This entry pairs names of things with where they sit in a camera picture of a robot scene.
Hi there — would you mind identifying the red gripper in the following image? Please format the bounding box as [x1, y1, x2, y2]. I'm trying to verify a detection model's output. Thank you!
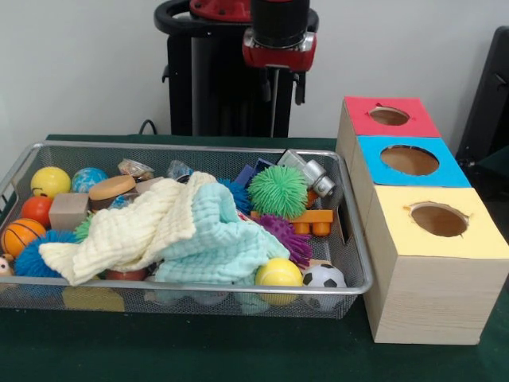
[242, 37, 318, 106]

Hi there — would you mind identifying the mint green muslin cloth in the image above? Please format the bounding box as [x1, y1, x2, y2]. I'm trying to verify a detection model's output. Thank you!
[153, 183, 291, 286]

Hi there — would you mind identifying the blue spiky rubber ball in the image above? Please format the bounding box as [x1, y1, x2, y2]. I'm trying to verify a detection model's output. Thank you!
[14, 229, 79, 278]

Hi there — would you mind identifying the silver mesh bin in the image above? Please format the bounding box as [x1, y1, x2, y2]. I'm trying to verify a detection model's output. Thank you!
[0, 139, 374, 320]

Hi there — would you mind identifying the wooden box with three holes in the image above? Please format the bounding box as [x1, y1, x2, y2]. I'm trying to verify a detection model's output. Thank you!
[335, 95, 509, 345]

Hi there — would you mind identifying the green spiky rubber ball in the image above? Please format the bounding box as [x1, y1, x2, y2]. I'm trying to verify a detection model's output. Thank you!
[247, 166, 309, 220]

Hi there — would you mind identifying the purple spiky rubber ball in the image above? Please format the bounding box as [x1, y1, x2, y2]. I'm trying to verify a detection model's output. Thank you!
[254, 213, 314, 267]

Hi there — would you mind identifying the yellow tennis ball toy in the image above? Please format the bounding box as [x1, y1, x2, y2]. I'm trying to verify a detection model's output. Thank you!
[254, 257, 304, 288]

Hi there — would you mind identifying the small soccer ball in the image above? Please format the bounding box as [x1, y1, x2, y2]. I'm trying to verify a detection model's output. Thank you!
[302, 264, 348, 289]

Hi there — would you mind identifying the black upright panel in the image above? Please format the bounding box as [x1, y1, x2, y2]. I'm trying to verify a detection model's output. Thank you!
[455, 25, 509, 168]

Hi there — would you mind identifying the dark green table cloth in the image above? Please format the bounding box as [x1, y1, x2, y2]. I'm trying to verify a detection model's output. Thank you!
[0, 134, 509, 382]
[475, 145, 509, 170]

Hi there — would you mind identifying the yellow smiley ball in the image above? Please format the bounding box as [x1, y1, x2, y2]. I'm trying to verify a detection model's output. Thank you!
[30, 166, 72, 199]

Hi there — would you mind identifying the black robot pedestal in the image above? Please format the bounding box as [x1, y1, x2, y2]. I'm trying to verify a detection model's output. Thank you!
[153, 0, 319, 138]

